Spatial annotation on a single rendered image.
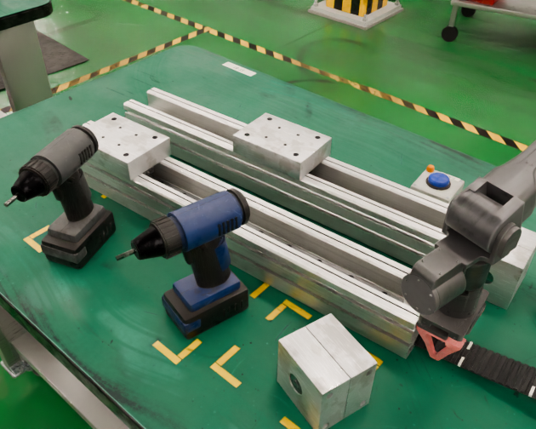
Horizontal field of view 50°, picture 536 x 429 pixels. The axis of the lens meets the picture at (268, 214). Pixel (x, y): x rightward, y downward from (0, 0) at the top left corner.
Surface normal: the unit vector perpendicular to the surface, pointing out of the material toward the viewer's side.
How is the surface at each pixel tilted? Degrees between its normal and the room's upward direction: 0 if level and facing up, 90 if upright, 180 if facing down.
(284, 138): 0
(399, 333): 90
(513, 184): 18
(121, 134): 0
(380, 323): 90
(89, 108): 0
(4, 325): 90
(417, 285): 91
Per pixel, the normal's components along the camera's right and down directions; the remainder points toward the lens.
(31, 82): 0.75, 0.43
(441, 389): 0.01, -0.77
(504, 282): -0.59, 0.51
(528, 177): -0.24, -0.62
